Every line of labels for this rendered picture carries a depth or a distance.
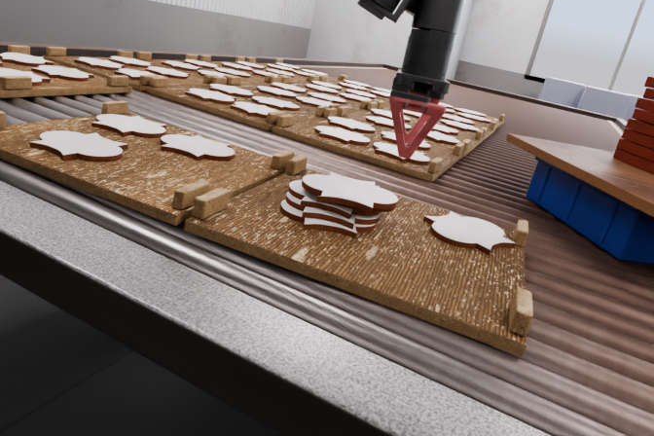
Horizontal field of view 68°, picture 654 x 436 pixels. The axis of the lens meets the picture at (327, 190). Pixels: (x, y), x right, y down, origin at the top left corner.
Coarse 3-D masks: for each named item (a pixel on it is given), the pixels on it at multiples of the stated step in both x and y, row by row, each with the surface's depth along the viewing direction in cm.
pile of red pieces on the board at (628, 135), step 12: (648, 84) 103; (648, 96) 103; (648, 108) 102; (636, 120) 105; (648, 120) 102; (624, 132) 107; (636, 132) 104; (648, 132) 101; (624, 144) 106; (636, 144) 103; (648, 144) 101; (624, 156) 106; (636, 156) 103; (648, 156) 100; (648, 168) 100
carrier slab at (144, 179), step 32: (0, 128) 78; (32, 128) 81; (64, 128) 85; (96, 128) 88; (32, 160) 69; (128, 160) 76; (160, 160) 79; (192, 160) 82; (256, 160) 90; (96, 192) 65; (128, 192) 65; (160, 192) 67
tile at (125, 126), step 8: (96, 120) 92; (104, 120) 92; (112, 120) 93; (120, 120) 94; (128, 120) 95; (136, 120) 96; (144, 120) 97; (104, 128) 89; (112, 128) 89; (120, 128) 88; (128, 128) 89; (136, 128) 90; (144, 128) 91; (152, 128) 92; (160, 128) 93; (144, 136) 89; (152, 136) 90; (160, 136) 91
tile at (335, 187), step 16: (304, 176) 71; (320, 176) 72; (336, 176) 74; (320, 192) 67; (336, 192) 67; (352, 192) 69; (368, 192) 70; (384, 192) 72; (368, 208) 65; (384, 208) 67
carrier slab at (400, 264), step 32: (256, 192) 74; (192, 224) 60; (224, 224) 61; (256, 224) 63; (288, 224) 65; (384, 224) 72; (416, 224) 75; (256, 256) 58; (288, 256) 56; (320, 256) 58; (352, 256) 60; (384, 256) 62; (416, 256) 63; (448, 256) 66; (480, 256) 68; (512, 256) 70; (352, 288) 54; (384, 288) 54; (416, 288) 55; (448, 288) 57; (480, 288) 58; (512, 288) 60; (448, 320) 51; (480, 320) 51; (512, 352) 49
